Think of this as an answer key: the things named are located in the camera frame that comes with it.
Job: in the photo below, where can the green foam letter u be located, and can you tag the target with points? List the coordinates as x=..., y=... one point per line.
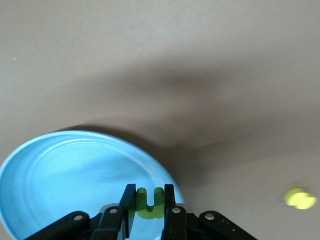
x=150, y=211

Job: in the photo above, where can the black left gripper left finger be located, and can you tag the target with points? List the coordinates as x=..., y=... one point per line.
x=128, y=200

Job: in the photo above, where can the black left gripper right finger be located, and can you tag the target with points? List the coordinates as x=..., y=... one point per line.
x=170, y=200

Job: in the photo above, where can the brown table cover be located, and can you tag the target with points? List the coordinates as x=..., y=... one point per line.
x=175, y=50

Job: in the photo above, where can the blue plate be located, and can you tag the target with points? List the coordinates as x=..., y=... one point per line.
x=62, y=180

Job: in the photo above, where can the yellow foam digit two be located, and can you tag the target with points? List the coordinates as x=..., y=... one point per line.
x=298, y=198

